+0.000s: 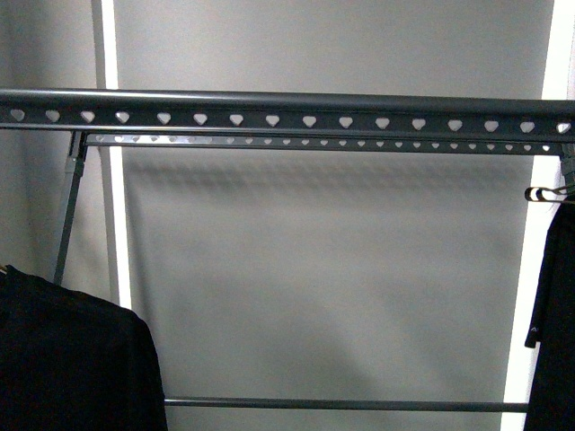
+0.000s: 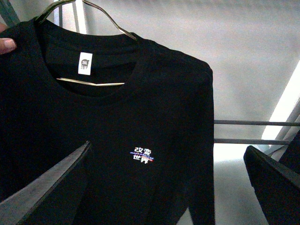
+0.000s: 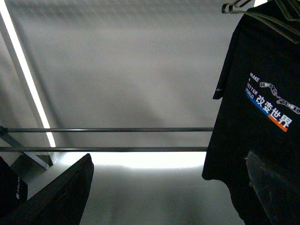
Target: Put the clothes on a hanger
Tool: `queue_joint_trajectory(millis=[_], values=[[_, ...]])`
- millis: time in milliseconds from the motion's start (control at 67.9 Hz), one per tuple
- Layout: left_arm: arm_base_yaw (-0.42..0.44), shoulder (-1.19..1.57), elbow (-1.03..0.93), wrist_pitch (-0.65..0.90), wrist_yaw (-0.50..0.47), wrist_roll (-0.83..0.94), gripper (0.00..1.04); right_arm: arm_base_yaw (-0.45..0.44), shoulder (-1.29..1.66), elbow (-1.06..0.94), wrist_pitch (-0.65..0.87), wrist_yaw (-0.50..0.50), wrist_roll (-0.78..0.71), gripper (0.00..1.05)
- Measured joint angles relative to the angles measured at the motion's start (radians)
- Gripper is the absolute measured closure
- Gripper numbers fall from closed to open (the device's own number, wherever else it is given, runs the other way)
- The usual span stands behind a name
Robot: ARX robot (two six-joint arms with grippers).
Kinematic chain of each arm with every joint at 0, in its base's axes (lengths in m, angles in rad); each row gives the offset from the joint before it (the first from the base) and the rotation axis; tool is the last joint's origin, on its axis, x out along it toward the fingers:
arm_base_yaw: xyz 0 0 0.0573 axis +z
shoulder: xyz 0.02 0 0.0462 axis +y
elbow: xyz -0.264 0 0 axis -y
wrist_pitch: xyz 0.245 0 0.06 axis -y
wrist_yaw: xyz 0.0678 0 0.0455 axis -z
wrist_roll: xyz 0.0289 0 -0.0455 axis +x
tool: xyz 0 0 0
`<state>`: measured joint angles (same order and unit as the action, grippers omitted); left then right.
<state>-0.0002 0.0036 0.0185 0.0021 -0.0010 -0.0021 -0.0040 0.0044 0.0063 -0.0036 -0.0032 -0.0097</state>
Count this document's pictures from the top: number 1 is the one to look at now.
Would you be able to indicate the black printed t-shirt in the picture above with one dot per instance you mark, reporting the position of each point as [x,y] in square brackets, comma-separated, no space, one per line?
[72,361]

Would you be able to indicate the grey lower rack crossbar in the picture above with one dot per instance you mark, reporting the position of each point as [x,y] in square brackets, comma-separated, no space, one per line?
[356,405]

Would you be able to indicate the grey rack side leg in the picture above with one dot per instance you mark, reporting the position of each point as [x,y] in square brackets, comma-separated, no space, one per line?
[74,171]

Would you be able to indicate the black t-shirt hanging right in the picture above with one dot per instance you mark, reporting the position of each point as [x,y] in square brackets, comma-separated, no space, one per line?
[551,329]

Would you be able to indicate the grey perforated front rack rail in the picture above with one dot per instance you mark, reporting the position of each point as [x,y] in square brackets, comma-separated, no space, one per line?
[288,114]

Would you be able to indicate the grey perforated rack rail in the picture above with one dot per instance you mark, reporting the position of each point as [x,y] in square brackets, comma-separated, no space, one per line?
[349,144]
[288,114]

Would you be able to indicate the grey perforated rear rack rail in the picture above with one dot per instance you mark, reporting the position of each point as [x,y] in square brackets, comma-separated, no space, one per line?
[349,144]

